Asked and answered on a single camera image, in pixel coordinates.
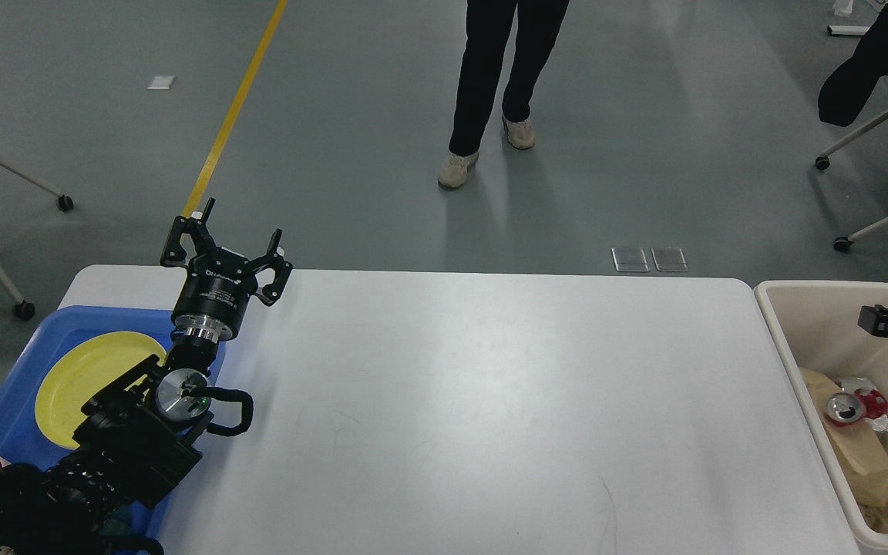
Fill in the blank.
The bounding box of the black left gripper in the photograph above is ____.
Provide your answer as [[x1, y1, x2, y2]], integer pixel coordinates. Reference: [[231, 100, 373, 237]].
[[160, 197, 293, 344]]

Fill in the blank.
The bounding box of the brown paper bag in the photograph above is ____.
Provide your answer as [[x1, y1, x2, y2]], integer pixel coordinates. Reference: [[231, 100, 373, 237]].
[[800, 368, 888, 533]]

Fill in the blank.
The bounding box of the metal floor plate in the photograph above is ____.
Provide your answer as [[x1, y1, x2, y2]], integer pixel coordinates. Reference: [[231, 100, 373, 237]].
[[610, 247, 688, 274]]

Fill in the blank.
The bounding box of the beige plastic bin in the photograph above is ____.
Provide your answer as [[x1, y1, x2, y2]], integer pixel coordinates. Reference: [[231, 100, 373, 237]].
[[755, 281, 888, 553]]

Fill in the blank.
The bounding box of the blue plastic tray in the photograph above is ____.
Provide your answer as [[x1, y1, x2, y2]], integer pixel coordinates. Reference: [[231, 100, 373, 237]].
[[0, 305, 251, 540]]

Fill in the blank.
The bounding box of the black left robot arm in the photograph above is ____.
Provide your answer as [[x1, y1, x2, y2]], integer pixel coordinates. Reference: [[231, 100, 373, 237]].
[[0, 199, 293, 554]]

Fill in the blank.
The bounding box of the red foil wrapper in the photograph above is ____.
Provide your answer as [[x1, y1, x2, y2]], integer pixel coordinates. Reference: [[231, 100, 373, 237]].
[[823, 387, 888, 426]]

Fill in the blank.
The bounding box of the yellow plastic plate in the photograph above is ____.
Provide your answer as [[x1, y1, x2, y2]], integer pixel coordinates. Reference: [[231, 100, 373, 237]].
[[34, 331, 168, 450]]

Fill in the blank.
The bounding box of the aluminium foil sheet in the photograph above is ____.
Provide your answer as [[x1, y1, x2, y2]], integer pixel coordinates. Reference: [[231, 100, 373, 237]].
[[839, 377, 888, 436]]

